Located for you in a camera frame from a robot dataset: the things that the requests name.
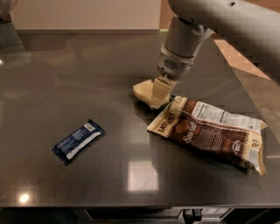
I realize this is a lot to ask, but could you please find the yellow sponge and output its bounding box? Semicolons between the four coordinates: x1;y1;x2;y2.
132;79;172;110

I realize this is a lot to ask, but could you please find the glass bowl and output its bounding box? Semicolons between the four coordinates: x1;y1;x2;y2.
0;0;18;18

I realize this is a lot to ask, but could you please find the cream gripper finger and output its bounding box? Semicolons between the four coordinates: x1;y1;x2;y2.
150;76;177;109

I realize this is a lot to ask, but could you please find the blue snack bar wrapper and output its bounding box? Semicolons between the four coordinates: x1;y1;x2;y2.
52;120;105;165

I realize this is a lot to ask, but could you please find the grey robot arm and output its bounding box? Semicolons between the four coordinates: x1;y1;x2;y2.
150;0;280;109

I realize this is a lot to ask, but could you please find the brown chip bag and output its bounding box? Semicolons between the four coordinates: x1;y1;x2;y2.
147;96;266;175

